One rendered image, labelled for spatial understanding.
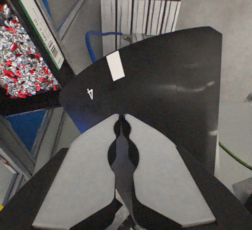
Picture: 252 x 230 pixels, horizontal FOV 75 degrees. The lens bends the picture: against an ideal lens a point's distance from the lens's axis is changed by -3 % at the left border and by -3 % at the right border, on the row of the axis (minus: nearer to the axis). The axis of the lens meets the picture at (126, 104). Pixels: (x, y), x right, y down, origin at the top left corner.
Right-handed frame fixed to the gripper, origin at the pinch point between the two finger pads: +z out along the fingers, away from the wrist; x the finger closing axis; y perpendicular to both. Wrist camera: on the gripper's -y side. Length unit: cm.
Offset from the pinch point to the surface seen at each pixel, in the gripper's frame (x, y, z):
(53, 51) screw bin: -11.6, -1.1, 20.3
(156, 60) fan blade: 3.9, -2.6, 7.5
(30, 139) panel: -36, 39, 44
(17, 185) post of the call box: -35, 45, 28
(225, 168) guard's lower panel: 70, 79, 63
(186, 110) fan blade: 6.5, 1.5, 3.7
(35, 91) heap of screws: -17.7, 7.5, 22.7
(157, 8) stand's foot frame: 22, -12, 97
